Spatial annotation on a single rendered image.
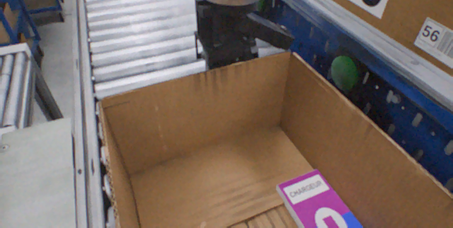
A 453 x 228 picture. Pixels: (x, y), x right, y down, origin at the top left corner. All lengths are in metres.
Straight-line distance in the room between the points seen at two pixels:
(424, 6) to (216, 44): 0.35
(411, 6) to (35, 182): 0.69
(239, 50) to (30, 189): 0.39
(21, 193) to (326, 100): 0.48
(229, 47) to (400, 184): 0.27
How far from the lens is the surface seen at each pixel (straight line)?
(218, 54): 0.43
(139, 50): 0.83
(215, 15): 0.42
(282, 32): 0.49
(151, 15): 1.00
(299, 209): 0.46
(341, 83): 0.65
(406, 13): 0.62
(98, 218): 0.51
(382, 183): 0.41
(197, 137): 0.51
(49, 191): 0.56
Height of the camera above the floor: 1.17
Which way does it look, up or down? 42 degrees down
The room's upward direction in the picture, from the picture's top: straight up
